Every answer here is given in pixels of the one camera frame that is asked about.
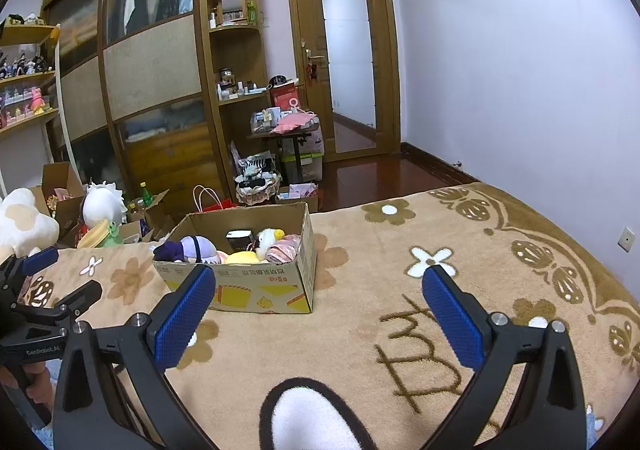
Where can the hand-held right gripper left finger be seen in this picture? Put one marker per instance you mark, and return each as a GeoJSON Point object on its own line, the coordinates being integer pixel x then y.
{"type": "Point", "coordinates": [185, 320]}

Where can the small side table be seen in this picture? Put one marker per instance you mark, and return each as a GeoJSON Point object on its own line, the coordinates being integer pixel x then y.
{"type": "Point", "coordinates": [298, 160]}

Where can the white curved pole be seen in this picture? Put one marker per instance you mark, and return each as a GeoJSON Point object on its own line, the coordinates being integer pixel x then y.
{"type": "Point", "coordinates": [62, 95]}

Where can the wooden door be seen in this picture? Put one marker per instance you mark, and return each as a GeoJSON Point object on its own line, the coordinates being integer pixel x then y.
{"type": "Point", "coordinates": [305, 5]}

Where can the white-haired doll plush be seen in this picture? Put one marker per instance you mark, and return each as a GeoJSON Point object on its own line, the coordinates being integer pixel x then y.
{"type": "Point", "coordinates": [197, 247]}

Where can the person's left hand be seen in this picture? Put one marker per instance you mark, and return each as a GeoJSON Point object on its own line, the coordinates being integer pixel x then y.
{"type": "Point", "coordinates": [42, 390]}

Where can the large white-haired plush head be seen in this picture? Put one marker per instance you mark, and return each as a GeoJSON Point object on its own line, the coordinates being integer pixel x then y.
{"type": "Point", "coordinates": [102, 207]}

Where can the pile of small boxes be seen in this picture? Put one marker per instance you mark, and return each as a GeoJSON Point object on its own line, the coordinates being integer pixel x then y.
{"type": "Point", "coordinates": [265, 120]}

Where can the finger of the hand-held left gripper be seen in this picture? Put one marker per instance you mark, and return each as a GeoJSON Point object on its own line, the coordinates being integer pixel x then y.
{"type": "Point", "coordinates": [40, 260]}
{"type": "Point", "coordinates": [80, 297]}

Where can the green frog plush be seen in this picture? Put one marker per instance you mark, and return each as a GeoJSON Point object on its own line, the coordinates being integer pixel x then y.
{"type": "Point", "coordinates": [112, 235]}

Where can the translucent storage bin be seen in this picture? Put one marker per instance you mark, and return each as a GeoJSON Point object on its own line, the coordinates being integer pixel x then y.
{"type": "Point", "coordinates": [312, 165]}

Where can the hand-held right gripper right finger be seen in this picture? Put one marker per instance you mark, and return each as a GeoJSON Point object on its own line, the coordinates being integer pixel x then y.
{"type": "Point", "coordinates": [450, 315]}

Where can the white wall socket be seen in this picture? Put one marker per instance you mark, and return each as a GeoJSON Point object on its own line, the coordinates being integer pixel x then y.
{"type": "Point", "coordinates": [625, 239]}

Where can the red paper bag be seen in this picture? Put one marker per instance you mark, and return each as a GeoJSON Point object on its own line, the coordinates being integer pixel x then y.
{"type": "Point", "coordinates": [220, 206]}

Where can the white duck plush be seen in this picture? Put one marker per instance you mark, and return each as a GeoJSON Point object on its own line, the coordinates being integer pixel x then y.
{"type": "Point", "coordinates": [267, 236]}

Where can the pink figurine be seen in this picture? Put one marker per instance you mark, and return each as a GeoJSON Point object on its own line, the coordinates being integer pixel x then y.
{"type": "Point", "coordinates": [38, 100]}

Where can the pink cloth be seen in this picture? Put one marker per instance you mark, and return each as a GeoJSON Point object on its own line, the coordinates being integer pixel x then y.
{"type": "Point", "coordinates": [295, 123]}

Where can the pink plush toy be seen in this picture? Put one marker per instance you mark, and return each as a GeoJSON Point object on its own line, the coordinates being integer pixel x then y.
{"type": "Point", "coordinates": [282, 250]}

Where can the printed cardboard box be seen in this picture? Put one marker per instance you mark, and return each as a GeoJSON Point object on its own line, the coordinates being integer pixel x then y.
{"type": "Point", "coordinates": [260, 290]}

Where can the open brown cardboard box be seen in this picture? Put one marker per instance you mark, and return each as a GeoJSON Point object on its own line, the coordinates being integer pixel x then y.
{"type": "Point", "coordinates": [155, 215]}
{"type": "Point", "coordinates": [60, 180]}

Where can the beige floral blanket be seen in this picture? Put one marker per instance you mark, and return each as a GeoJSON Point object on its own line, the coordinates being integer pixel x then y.
{"type": "Point", "coordinates": [375, 280]}

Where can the green bottle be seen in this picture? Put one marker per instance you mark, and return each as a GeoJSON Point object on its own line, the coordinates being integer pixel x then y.
{"type": "Point", "coordinates": [145, 195]}

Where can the red box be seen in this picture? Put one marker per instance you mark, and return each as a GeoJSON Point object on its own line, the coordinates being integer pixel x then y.
{"type": "Point", "coordinates": [285, 98]}

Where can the small cardboard box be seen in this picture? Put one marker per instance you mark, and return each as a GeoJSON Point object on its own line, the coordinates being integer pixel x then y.
{"type": "Point", "coordinates": [297, 197]}

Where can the wooden corner shelf unit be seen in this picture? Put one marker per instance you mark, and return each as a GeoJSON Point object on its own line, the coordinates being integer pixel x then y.
{"type": "Point", "coordinates": [240, 30]}

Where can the yellow bear plush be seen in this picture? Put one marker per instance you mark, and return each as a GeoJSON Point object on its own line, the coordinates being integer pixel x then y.
{"type": "Point", "coordinates": [242, 257]}

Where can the black box-shaped item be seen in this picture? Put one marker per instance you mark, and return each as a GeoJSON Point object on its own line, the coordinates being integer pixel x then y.
{"type": "Point", "coordinates": [240, 242]}

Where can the wooden wall shelf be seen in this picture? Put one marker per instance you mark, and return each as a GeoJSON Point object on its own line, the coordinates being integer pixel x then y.
{"type": "Point", "coordinates": [30, 75]}

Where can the white tan cow plush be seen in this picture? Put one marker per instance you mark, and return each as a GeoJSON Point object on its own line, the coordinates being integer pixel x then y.
{"type": "Point", "coordinates": [25, 225]}

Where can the wooden wardrobe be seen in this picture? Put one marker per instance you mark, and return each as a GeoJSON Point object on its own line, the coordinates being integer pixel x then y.
{"type": "Point", "coordinates": [150, 65]}

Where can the lace-trimmed basket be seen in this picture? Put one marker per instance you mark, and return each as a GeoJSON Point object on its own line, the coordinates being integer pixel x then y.
{"type": "Point", "coordinates": [257, 192]}

